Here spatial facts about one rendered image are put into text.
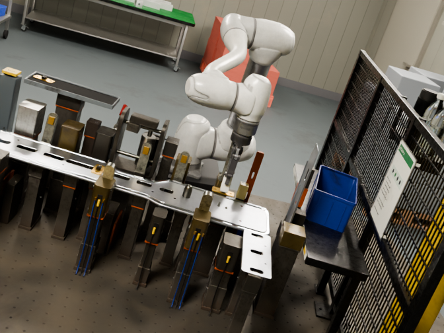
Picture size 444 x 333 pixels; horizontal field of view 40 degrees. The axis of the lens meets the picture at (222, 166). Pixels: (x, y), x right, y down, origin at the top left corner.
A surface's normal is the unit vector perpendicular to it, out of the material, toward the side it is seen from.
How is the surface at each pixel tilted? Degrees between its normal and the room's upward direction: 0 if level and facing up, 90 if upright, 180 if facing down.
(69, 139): 90
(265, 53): 115
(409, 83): 90
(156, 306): 0
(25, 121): 90
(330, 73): 90
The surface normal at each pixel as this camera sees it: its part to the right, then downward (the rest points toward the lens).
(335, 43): 0.09, 0.40
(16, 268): 0.29, -0.89
